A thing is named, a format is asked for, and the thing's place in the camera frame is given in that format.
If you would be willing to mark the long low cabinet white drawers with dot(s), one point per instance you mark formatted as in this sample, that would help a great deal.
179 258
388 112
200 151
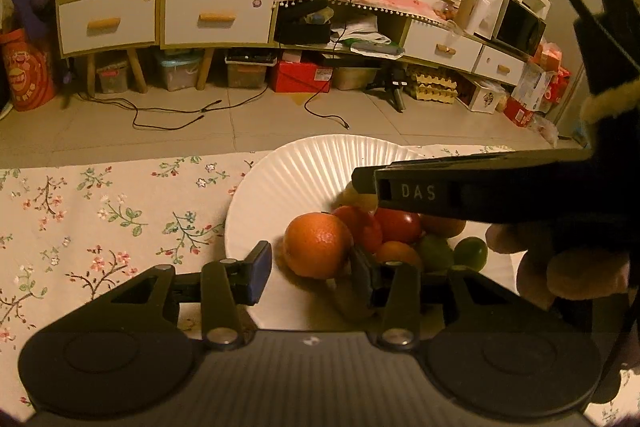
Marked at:
440 42

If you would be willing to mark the small orange tangerine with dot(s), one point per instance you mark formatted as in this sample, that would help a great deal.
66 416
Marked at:
442 225
400 253

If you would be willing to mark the floral tablecloth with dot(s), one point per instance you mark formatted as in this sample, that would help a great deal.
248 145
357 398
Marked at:
100 217

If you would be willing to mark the person's right hand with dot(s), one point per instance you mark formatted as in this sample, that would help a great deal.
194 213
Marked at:
585 277

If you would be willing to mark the large red tomato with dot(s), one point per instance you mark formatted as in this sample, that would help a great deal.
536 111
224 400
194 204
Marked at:
362 227

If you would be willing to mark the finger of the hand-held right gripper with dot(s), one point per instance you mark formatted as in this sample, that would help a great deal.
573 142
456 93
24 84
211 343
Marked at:
364 181

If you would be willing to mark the green and white bags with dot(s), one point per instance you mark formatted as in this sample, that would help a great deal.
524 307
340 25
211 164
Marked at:
375 44

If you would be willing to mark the green plum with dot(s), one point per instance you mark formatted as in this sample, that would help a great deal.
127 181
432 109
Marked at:
470 253
435 252

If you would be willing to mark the large orange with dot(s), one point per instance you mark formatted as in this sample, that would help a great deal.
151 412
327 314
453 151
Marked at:
315 244

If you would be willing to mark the black microwave oven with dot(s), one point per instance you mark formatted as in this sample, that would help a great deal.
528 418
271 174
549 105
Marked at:
517 27

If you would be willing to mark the white fluted plate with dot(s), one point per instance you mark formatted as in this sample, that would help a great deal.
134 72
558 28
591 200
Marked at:
300 177

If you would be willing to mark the low cabinet white drawer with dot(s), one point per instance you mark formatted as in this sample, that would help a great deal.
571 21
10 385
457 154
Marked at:
215 17

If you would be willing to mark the small clear storage bin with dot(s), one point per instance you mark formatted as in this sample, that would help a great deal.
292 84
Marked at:
112 77

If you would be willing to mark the beige cardboard box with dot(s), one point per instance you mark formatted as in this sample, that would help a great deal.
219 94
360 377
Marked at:
355 78

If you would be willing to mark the orange printed bag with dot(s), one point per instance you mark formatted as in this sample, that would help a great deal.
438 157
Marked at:
25 72

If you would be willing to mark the small brown fruit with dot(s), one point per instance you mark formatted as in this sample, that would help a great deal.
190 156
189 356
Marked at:
352 199

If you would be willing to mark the red box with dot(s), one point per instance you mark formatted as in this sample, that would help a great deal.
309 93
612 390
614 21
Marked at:
300 77

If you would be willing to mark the stack of egg cartons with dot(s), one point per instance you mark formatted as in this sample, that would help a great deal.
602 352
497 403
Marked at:
432 89

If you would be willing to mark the white printed floor box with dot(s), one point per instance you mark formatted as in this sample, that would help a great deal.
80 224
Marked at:
487 99

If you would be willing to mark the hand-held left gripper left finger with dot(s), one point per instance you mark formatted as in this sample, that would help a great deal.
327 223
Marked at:
260 272

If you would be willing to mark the red tomato with stem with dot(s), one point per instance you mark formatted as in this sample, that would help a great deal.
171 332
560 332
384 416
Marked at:
397 227

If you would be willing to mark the black tripod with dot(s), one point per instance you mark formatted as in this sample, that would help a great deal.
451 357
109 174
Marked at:
397 82

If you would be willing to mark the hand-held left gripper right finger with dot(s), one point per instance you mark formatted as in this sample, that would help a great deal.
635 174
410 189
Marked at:
365 277

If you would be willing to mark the clear bin blue lid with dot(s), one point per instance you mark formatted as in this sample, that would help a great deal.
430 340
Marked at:
177 74

